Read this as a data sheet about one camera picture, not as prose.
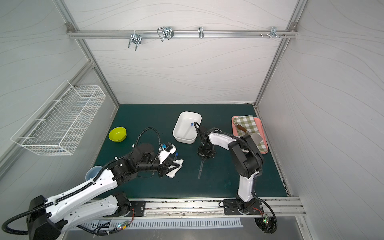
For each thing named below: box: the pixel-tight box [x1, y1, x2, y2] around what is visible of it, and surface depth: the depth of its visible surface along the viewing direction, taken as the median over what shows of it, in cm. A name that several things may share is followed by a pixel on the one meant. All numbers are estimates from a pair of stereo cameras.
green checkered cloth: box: [234, 115, 268, 153], surface depth 110 cm
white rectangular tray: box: [172, 111, 202, 144], surface depth 108 cm
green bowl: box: [108, 126, 127, 143], surface depth 100 cm
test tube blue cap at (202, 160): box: [198, 158, 207, 180], surface depth 88 cm
